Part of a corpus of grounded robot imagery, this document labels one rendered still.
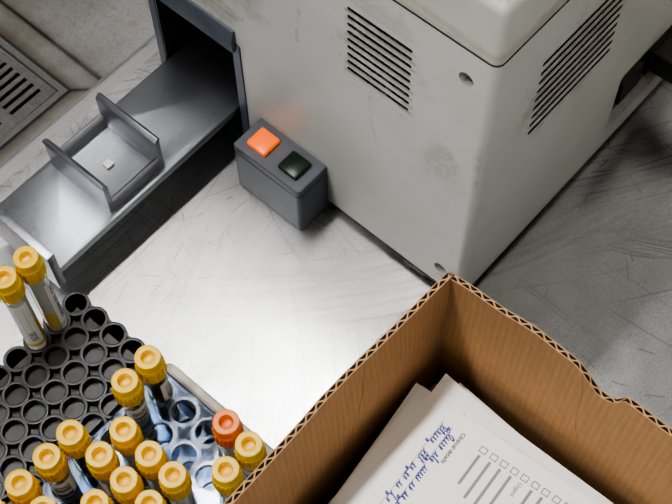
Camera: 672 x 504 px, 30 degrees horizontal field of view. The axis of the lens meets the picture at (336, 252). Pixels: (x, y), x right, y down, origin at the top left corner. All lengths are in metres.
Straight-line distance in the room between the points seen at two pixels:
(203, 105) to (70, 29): 1.26
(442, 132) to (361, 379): 0.14
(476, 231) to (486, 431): 0.12
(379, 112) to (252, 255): 0.17
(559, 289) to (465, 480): 0.18
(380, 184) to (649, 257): 0.20
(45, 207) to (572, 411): 0.37
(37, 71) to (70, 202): 1.25
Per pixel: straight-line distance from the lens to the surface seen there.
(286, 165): 0.82
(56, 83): 2.06
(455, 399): 0.74
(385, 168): 0.77
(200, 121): 0.86
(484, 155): 0.68
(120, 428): 0.69
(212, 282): 0.84
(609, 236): 0.87
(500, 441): 0.73
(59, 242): 0.83
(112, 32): 2.10
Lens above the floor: 1.62
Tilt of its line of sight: 62 degrees down
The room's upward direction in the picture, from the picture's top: 1 degrees counter-clockwise
